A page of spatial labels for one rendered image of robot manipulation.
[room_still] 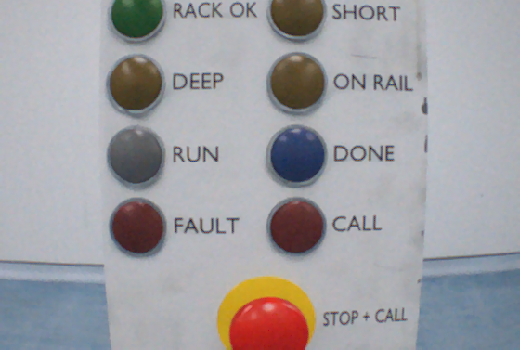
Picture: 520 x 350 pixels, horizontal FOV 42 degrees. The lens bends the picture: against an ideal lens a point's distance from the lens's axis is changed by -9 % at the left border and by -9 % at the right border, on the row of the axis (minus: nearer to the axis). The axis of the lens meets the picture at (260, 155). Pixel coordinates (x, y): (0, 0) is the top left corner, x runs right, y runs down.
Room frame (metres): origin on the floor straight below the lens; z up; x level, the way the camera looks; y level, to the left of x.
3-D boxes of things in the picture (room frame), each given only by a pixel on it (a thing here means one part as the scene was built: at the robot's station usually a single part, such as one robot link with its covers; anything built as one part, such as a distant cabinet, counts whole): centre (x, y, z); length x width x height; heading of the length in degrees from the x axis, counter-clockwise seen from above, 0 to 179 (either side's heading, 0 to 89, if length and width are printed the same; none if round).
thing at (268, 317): (0.35, 0.00, 0.97); 0.04 x 0.04 x 0.04; 3
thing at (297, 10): (0.36, -0.02, 1.13); 0.03 x 0.01 x 0.03; 93
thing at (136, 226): (0.35, 0.06, 1.02); 0.03 x 0.01 x 0.03; 93
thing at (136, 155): (0.35, 0.06, 1.06); 0.03 x 0.01 x 0.03; 93
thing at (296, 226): (0.36, -0.02, 1.02); 0.03 x 0.01 x 0.03; 93
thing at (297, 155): (0.36, -0.02, 1.06); 0.03 x 0.01 x 0.03; 93
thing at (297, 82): (0.36, -0.02, 1.09); 0.03 x 0.01 x 0.03; 93
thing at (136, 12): (0.35, 0.06, 1.13); 0.03 x 0.01 x 0.03; 93
